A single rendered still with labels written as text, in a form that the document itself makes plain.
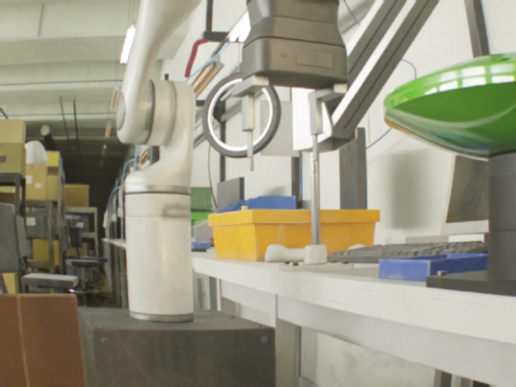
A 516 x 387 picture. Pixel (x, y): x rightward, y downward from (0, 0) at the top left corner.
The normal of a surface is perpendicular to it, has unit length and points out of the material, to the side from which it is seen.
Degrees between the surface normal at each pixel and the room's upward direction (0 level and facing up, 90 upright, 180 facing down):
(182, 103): 85
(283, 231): 94
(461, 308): 90
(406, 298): 90
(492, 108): 156
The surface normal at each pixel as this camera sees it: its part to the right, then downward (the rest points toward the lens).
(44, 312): 0.75, -0.06
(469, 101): -0.33, 0.89
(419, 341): -0.97, -0.01
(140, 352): 0.37, -0.07
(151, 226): -0.04, -0.08
